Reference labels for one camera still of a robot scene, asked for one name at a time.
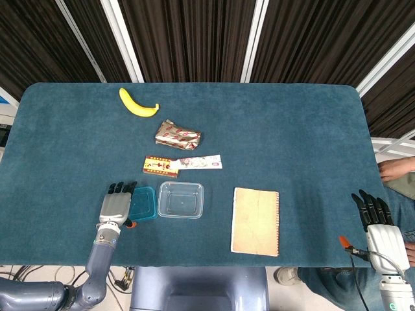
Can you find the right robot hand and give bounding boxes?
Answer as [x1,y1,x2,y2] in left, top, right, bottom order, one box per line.
[338,189,411,276]

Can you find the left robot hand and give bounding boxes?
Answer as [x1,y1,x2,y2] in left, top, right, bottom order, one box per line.
[98,181,138,229]

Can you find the bystander bare hand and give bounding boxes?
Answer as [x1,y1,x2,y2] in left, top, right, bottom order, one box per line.
[377,157,415,182]

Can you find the teal container lid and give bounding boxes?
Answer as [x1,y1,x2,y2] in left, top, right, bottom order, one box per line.
[128,186,159,222]

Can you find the clear plastic container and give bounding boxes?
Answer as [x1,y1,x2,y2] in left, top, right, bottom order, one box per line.
[157,181,205,220]

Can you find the olive green garment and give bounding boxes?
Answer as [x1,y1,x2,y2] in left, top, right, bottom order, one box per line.
[384,173,415,200]

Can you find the red yellow cardboard box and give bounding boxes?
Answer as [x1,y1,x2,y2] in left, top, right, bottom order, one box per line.
[142,155,181,178]

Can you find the gold foil snack packet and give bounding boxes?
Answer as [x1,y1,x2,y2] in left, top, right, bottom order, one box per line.
[154,119,202,151]

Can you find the white pink snack packet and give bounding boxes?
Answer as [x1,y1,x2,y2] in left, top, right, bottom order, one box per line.
[169,154,224,170]

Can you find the yellow banana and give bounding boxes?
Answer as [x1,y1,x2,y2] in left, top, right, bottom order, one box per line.
[118,87,160,118]

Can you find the grey sneaker shoe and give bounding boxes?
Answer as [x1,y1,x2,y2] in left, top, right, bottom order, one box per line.
[274,266,301,286]

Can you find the blue-grey robot torso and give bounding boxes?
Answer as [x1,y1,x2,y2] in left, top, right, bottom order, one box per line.
[129,266,270,311]

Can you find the teal tablecloth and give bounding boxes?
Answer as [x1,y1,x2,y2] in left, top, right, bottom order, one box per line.
[0,82,390,268]

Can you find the yellow spiral notebook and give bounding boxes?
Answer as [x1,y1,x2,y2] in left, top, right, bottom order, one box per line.
[230,187,280,258]

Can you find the dark pleated curtain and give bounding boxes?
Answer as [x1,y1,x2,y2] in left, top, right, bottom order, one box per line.
[0,0,415,140]

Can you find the white metal frame rails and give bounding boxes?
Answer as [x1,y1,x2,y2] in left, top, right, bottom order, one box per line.
[371,129,415,158]

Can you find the black right hand cable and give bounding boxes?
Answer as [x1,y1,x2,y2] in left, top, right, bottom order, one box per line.
[348,248,370,311]

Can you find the black floor cable bundle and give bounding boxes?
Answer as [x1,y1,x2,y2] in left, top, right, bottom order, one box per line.
[0,265,134,294]

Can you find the white frame post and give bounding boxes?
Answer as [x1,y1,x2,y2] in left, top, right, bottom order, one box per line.
[355,30,415,98]
[240,0,270,83]
[100,0,145,83]
[54,0,107,83]

